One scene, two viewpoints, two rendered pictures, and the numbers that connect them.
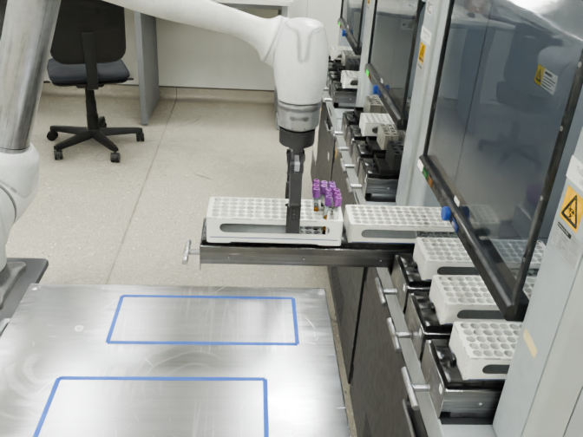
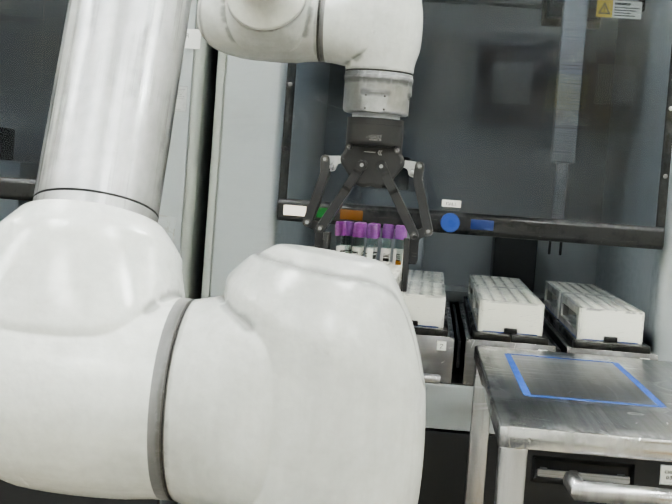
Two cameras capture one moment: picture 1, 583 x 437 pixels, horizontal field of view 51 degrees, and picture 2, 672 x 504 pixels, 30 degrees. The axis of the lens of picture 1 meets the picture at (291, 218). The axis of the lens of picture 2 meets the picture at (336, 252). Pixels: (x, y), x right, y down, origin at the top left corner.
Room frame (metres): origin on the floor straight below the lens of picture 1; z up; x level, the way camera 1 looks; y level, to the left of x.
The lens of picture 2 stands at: (0.98, 1.64, 1.02)
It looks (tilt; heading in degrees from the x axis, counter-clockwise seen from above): 3 degrees down; 279
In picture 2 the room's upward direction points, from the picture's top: 4 degrees clockwise
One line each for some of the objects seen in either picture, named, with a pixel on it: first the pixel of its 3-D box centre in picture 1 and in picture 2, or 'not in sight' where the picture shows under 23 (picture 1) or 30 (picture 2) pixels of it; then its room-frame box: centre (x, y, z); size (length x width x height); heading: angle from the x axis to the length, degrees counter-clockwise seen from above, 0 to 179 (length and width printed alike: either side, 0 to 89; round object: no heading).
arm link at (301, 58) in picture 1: (301, 58); (373, 13); (1.21, 0.00, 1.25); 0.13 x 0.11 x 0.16; 3
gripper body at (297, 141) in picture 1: (296, 146); (373, 152); (1.20, 0.00, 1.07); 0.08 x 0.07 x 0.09; 4
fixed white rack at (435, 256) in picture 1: (482, 262); (413, 305); (1.17, -0.44, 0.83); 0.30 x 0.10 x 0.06; 95
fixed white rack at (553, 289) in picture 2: not in sight; (576, 303); (0.89, -0.78, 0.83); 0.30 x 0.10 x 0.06; 95
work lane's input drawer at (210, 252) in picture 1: (331, 244); not in sight; (1.30, -0.10, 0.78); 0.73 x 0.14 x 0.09; 95
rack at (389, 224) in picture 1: (406, 226); not in sight; (1.31, -0.28, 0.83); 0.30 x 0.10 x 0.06; 95
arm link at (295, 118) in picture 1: (298, 113); (377, 96); (1.20, 0.00, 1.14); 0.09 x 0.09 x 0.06
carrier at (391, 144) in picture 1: (393, 156); not in sight; (1.72, -0.29, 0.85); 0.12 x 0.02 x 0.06; 5
